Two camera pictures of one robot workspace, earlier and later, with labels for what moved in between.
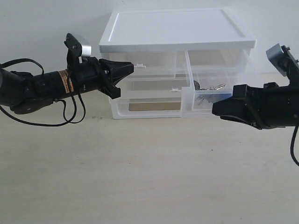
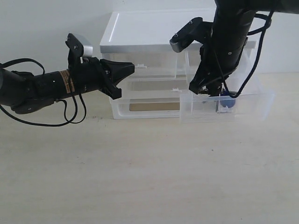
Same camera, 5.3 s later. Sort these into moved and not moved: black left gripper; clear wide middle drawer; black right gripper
Moved: black right gripper
Not moved: clear wide middle drawer; black left gripper
